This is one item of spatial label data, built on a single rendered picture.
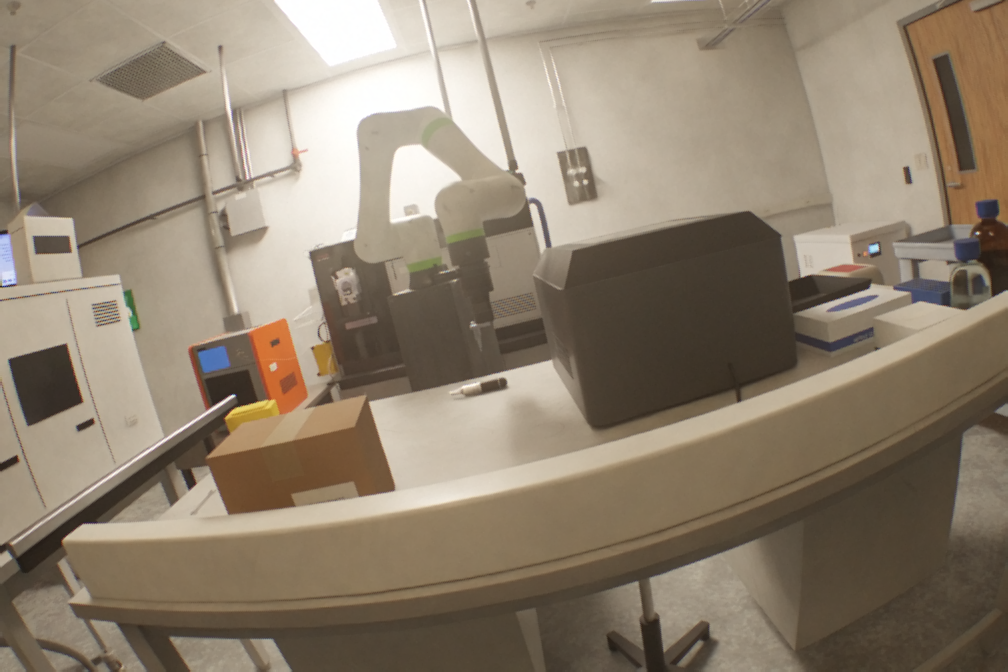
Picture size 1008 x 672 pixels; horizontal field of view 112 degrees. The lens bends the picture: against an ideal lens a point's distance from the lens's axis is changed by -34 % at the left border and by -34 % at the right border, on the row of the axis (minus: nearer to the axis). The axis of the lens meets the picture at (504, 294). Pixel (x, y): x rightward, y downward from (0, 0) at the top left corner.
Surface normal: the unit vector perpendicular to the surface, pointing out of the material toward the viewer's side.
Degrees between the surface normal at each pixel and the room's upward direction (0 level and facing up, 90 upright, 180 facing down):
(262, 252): 90
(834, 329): 90
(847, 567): 90
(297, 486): 90
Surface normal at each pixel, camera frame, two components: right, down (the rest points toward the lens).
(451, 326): -0.26, 0.16
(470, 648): 0.04, 0.09
